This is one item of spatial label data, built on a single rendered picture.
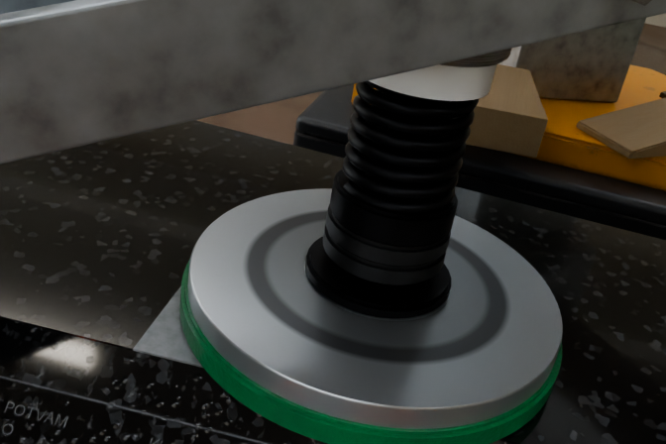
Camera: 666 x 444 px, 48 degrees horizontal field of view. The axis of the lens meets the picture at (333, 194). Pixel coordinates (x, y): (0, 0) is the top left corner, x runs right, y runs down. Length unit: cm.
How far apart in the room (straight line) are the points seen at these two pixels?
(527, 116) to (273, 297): 55
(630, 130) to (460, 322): 67
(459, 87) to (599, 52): 82
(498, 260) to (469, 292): 5
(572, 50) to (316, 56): 87
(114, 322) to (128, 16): 20
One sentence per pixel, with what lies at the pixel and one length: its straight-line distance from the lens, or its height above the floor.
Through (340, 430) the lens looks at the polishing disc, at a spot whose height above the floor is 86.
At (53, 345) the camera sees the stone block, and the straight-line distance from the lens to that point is 41.
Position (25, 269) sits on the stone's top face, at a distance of 46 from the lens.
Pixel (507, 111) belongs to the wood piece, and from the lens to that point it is 88.
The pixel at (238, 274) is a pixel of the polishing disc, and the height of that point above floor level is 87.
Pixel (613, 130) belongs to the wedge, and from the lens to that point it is 104.
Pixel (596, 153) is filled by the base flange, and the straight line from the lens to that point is 101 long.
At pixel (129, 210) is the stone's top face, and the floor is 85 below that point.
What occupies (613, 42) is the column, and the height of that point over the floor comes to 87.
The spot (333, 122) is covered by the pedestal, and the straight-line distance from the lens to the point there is 99.
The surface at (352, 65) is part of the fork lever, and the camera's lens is 29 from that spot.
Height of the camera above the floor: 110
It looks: 27 degrees down
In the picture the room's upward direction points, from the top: 10 degrees clockwise
